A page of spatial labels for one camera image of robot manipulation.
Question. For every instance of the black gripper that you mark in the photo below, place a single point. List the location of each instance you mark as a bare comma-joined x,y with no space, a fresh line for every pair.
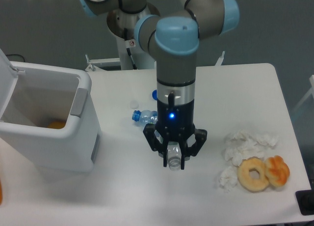
175,124

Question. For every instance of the clear plastic bottle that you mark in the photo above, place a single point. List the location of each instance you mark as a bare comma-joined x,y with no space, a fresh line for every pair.
173,158

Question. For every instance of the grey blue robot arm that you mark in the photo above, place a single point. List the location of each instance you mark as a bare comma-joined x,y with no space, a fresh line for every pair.
172,41

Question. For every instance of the blue label plastic bottle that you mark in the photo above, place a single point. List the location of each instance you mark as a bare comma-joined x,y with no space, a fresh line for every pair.
144,117

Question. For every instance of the blue bottle cap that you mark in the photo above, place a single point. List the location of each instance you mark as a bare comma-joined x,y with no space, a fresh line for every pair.
154,94

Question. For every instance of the white bottle cap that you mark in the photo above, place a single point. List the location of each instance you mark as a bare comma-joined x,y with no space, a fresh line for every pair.
134,104

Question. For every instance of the orange item in trash can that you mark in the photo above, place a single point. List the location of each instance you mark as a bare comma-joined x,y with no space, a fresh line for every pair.
57,125

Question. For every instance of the white trash can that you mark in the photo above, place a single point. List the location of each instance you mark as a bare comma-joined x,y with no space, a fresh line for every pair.
34,95

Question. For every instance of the small crumpled white tissue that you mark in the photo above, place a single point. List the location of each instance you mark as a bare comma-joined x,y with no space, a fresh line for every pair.
228,179

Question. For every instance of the large crumpled white tissue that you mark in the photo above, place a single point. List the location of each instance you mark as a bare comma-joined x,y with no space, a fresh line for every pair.
242,145

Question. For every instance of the orange glazed pastry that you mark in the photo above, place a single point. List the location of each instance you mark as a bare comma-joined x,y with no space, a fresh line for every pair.
277,171

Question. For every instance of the black device at edge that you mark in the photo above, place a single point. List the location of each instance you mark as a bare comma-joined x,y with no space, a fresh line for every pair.
305,200

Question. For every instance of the orange object at left edge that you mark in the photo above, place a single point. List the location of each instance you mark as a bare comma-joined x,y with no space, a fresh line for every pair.
1,192

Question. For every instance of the ring donut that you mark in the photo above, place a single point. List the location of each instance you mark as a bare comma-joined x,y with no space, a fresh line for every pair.
251,175

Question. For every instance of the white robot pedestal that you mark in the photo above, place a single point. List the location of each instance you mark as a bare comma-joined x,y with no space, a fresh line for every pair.
125,54

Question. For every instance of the white frame at right edge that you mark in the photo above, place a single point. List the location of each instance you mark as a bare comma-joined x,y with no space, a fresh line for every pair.
304,103

